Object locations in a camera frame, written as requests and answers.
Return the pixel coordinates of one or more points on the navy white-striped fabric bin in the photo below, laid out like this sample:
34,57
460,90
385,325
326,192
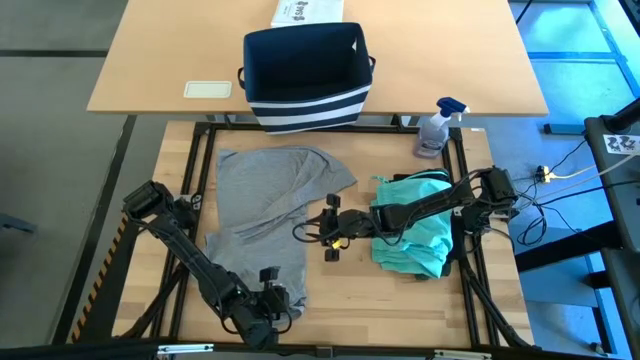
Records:
307,65

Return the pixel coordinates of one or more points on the white printed sticker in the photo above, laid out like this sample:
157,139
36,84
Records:
620,144

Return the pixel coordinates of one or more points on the light wooden desk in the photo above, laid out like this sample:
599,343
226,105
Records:
450,60

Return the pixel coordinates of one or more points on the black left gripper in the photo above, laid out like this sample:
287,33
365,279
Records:
260,315

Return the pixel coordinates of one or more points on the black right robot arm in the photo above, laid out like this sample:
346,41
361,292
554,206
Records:
440,200

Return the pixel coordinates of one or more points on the yellow black power plug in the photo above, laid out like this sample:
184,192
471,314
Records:
544,174

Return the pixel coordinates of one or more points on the black edge rail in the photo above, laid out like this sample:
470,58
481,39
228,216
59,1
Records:
75,351

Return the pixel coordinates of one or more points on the clear spray bottle blue trigger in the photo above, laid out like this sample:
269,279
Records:
432,135

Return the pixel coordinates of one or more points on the black equipment cart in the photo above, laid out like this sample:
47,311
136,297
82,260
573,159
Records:
625,225

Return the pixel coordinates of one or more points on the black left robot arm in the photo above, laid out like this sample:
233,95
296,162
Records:
185,255

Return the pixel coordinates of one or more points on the white rectangular plate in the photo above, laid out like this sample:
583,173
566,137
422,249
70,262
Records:
207,89

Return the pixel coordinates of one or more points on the silver metal bracket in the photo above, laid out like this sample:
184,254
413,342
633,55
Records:
185,349
462,355

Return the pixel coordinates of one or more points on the yellow black hazard tape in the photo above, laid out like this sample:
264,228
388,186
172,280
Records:
97,285

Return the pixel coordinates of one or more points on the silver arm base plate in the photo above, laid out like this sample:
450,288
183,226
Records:
196,201

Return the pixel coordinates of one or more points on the teal garment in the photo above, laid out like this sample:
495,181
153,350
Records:
420,250

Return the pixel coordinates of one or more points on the black cart crossbar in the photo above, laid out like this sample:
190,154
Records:
565,247

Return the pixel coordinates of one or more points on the white printed cardboard box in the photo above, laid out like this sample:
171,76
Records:
307,12

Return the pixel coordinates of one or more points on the black floor beam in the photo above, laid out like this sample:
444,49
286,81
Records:
122,145

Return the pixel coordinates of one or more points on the grey garment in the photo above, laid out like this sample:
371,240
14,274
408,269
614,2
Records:
270,200

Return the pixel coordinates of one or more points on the black garment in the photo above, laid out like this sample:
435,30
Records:
456,250

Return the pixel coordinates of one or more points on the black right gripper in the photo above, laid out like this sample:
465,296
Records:
350,225

